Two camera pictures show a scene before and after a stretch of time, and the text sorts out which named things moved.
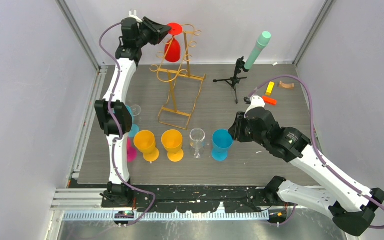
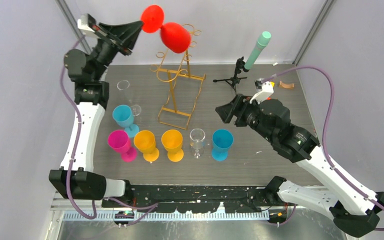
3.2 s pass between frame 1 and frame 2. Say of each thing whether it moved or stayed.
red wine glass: moved
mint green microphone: stayed
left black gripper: moved
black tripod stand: stayed
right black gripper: moved
